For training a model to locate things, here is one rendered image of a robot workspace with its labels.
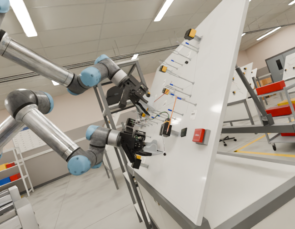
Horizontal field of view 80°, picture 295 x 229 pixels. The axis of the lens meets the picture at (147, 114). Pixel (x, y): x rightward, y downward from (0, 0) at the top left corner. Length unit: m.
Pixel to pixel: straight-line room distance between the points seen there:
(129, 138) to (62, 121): 7.52
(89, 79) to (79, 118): 7.49
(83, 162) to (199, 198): 0.43
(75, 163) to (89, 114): 7.56
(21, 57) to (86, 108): 7.54
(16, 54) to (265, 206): 1.05
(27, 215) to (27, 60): 0.53
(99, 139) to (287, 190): 0.78
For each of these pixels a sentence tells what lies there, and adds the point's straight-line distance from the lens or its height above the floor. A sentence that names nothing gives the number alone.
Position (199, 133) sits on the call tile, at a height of 1.12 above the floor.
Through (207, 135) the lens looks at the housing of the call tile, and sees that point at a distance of 0.67.
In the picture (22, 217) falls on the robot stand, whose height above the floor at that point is 1.09.
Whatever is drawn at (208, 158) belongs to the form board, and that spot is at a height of 1.04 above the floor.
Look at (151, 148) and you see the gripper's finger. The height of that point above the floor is 1.09.
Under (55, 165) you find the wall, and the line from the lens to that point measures 8.30.
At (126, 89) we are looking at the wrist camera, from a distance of 0.83.
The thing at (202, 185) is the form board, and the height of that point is 0.96.
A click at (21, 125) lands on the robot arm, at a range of 1.07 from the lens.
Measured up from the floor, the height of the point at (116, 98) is 1.52.
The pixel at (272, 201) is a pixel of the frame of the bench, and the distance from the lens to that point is 0.84.
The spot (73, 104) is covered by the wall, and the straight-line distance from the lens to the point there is 8.33.
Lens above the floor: 1.24
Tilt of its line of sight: 1 degrees up
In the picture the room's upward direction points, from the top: 19 degrees counter-clockwise
